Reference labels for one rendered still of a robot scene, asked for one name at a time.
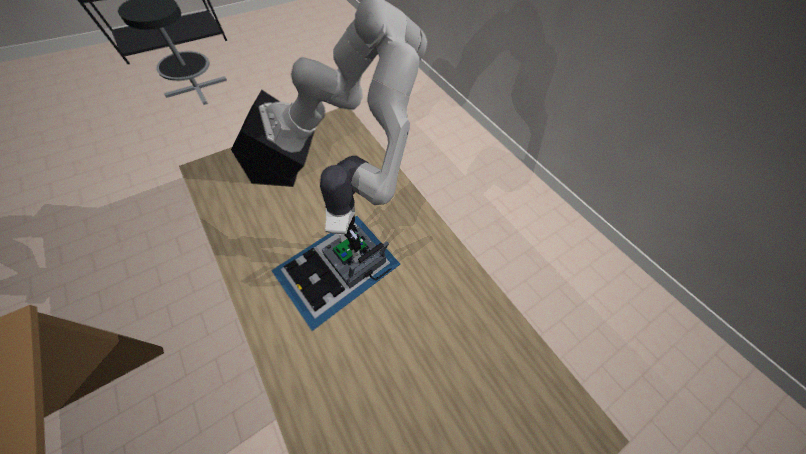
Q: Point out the green circuit board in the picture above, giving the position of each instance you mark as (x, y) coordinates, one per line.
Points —
(343, 249)

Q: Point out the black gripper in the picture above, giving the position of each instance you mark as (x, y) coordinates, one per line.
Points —
(352, 238)

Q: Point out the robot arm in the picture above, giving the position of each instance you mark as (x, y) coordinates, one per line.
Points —
(289, 125)

